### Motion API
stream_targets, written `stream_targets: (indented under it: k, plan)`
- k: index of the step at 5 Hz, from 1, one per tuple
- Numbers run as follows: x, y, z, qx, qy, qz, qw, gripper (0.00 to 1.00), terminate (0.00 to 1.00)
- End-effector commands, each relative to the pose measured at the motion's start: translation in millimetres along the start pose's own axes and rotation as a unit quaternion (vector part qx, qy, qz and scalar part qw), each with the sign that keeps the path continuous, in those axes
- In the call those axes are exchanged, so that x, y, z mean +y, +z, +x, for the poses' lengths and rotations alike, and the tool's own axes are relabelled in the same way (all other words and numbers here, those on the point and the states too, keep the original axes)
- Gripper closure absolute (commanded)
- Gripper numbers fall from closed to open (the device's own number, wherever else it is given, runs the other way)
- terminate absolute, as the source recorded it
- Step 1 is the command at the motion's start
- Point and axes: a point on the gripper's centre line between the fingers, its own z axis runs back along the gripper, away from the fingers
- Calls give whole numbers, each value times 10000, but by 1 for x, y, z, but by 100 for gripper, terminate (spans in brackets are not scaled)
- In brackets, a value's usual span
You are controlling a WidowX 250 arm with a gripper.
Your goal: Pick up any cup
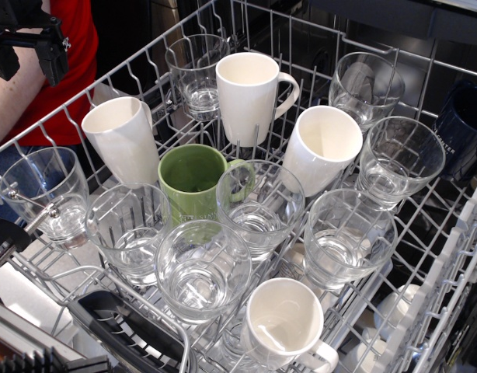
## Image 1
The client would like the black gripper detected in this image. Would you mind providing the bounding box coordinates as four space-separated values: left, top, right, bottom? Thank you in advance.
0 1 71 86

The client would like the person in red shirt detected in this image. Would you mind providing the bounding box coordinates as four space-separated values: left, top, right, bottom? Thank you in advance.
0 1 98 146

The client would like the tall white mug left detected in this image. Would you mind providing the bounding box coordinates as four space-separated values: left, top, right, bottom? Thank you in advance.
82 96 159 185

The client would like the clear glass far left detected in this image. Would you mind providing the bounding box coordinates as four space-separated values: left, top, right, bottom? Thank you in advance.
0 147 89 249

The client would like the clear glass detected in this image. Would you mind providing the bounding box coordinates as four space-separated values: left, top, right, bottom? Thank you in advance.
0 147 89 249
304 188 398 291
85 183 171 287
356 116 446 210
165 34 230 121
329 52 405 133
155 220 252 324
216 159 305 263

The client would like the clear glass back centre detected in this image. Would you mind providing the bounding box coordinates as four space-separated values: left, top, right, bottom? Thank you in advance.
165 34 230 121

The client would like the metal clamp screw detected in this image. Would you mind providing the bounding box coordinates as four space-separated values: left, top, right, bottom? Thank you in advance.
0 187 61 232

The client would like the green ceramic mug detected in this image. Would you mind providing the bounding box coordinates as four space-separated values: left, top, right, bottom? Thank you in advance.
158 144 254 247

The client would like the clear glass front left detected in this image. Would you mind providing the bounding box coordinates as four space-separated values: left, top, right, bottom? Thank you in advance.
85 183 171 287

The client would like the clear glass middle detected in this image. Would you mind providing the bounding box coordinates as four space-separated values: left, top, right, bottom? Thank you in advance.
216 159 305 263

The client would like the clear glass front centre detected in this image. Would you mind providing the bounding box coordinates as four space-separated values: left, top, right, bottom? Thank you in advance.
155 220 252 324

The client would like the white mug right centre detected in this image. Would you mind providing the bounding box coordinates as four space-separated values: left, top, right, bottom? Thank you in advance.
283 106 363 197

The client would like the clear glass back right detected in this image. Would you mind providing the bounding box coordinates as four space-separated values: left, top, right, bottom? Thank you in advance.
329 52 405 133

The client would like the clear glass front right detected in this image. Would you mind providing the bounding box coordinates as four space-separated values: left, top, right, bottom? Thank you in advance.
304 188 398 291

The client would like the white mug front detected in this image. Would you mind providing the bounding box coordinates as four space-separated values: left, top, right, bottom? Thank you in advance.
240 277 339 372

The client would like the dark blue printed mug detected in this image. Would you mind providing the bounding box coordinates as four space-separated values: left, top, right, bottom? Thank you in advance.
433 80 477 183

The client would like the white dishes lower rack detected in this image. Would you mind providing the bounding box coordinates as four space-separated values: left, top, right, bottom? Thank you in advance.
337 284 420 372

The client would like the tall white mug with handle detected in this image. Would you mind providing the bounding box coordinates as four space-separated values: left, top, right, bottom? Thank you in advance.
215 52 300 148

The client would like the grey wire dishwasher rack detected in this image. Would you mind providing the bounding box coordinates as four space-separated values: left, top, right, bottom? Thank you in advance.
9 1 477 372

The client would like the black rack handle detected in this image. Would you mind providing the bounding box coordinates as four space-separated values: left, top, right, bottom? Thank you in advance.
68 291 183 372

